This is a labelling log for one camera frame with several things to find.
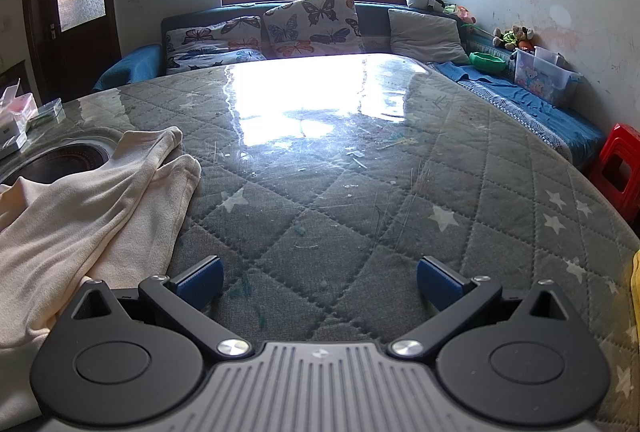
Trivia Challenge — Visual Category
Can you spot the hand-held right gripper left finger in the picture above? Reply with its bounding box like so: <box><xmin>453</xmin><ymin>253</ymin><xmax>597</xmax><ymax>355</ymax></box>
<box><xmin>70</xmin><ymin>256</ymin><xmax>251</xmax><ymax>361</ymax></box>

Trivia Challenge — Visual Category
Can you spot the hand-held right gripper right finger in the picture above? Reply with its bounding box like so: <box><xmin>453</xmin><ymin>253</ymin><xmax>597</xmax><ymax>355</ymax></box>
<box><xmin>391</xmin><ymin>256</ymin><xmax>571</xmax><ymax>359</ymax></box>

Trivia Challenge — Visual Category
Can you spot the cream sweatshirt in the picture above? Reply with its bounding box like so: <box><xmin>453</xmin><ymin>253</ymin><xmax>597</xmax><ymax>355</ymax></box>
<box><xmin>0</xmin><ymin>126</ymin><xmax>202</xmax><ymax>420</ymax></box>

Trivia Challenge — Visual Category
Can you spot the round black hotplate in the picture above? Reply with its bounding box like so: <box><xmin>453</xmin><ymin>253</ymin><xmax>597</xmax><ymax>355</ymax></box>
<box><xmin>0</xmin><ymin>134</ymin><xmax>123</xmax><ymax>187</ymax></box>

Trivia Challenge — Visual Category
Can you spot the blue sofa sheet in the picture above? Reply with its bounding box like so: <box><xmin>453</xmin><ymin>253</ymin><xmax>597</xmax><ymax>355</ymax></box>
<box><xmin>430</xmin><ymin>59</ymin><xmax>606</xmax><ymax>173</ymax></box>

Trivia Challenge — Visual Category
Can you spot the red plastic stool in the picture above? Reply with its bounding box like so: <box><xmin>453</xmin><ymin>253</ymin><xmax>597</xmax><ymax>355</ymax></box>
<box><xmin>587</xmin><ymin>123</ymin><xmax>640</xmax><ymax>227</ymax></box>

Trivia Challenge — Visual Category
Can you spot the small clear flat box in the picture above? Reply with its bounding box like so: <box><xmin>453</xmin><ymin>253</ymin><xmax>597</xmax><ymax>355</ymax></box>
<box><xmin>27</xmin><ymin>99</ymin><xmax>66</xmax><ymax>129</ymax></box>

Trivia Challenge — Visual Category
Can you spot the green bowl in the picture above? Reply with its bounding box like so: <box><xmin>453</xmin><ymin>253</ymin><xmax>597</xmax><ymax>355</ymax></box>
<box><xmin>468</xmin><ymin>52</ymin><xmax>507</xmax><ymax>73</ymax></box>

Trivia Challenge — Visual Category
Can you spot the flat white box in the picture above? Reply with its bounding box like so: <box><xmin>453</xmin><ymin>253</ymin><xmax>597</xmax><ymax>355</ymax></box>
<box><xmin>0</xmin><ymin>139</ymin><xmax>28</xmax><ymax>159</ymax></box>

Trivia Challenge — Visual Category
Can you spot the clear plastic storage box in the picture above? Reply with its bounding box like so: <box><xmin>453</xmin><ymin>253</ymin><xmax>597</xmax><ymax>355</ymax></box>
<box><xmin>512</xmin><ymin>46</ymin><xmax>583</xmax><ymax>107</ymax></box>

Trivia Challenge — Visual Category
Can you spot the butterfly print pillow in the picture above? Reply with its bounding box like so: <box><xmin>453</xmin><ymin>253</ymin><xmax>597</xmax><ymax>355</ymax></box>
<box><xmin>262</xmin><ymin>0</ymin><xmax>366</xmax><ymax>59</ymax></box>
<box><xmin>164</xmin><ymin>16</ymin><xmax>268</xmax><ymax>75</ymax></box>

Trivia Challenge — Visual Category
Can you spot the grey cushion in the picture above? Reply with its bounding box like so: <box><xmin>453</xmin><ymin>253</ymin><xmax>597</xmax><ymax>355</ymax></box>
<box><xmin>387</xmin><ymin>8</ymin><xmax>471</xmax><ymax>65</ymax></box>

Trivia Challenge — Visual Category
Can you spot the pink white tissue box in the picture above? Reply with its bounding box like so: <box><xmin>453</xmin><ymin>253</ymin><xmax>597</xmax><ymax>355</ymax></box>
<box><xmin>0</xmin><ymin>79</ymin><xmax>38</xmax><ymax>147</ymax></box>

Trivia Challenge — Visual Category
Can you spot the brown plush bear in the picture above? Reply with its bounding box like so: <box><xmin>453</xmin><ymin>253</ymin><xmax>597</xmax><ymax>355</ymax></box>
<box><xmin>512</xmin><ymin>26</ymin><xmax>536</xmax><ymax>52</ymax></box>

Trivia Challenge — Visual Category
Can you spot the dark wooden door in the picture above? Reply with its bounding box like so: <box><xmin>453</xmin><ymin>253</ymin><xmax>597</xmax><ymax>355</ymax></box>
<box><xmin>22</xmin><ymin>0</ymin><xmax>123</xmax><ymax>102</ymax></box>

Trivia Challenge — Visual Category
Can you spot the pink green plush toy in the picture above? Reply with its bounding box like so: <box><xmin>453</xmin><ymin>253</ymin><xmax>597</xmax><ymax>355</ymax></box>
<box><xmin>444</xmin><ymin>3</ymin><xmax>476</xmax><ymax>25</ymax></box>

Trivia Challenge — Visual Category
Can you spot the dark blue sofa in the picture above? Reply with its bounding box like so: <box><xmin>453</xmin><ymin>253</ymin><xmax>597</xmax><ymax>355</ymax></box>
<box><xmin>92</xmin><ymin>2</ymin><xmax>606</xmax><ymax>173</ymax></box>

